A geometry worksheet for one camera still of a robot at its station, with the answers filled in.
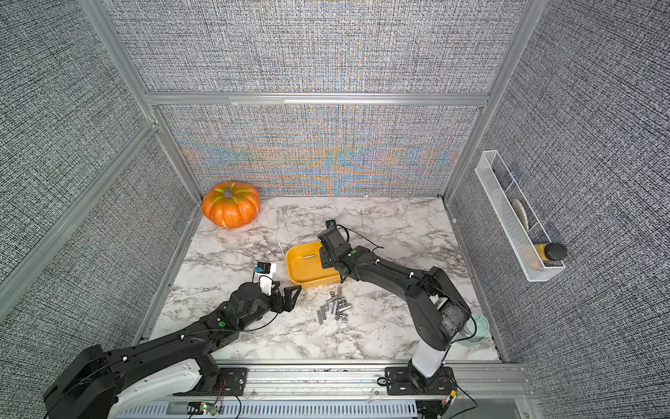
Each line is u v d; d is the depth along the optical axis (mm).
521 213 702
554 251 616
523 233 678
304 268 953
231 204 1012
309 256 996
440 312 471
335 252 679
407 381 644
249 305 618
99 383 409
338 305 874
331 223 795
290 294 736
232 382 745
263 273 708
